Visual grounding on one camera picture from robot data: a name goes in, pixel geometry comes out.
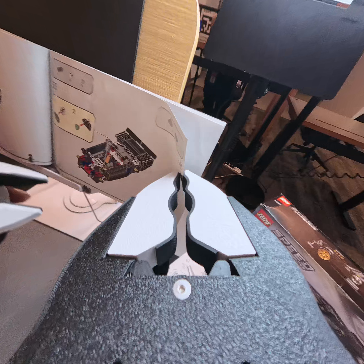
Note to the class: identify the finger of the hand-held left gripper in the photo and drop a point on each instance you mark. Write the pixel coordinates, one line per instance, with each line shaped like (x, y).
(20, 215)
(23, 173)

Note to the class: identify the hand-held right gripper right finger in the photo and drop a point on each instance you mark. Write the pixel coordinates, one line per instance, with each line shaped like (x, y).
(222, 224)

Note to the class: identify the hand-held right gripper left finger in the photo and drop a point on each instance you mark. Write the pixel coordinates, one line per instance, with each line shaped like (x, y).
(142, 224)

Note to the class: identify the lego set box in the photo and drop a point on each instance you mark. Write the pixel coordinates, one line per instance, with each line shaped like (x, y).
(324, 261)

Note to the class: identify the white book stand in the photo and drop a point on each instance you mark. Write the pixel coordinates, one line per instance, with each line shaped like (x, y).
(57, 213)

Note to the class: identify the white power strip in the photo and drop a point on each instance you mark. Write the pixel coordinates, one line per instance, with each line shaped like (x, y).
(233, 168)

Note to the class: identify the open instruction booklet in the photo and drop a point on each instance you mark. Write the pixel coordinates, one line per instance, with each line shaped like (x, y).
(125, 114)

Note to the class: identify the black partition panel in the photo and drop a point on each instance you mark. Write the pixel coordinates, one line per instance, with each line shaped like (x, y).
(68, 28)

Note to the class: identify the brown wooden desk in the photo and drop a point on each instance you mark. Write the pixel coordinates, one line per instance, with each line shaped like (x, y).
(335, 122)

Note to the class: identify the beige wooden chair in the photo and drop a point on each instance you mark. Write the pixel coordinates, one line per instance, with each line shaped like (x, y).
(165, 45)

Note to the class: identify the black flat panel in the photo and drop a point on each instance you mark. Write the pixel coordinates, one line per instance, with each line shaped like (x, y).
(284, 40)

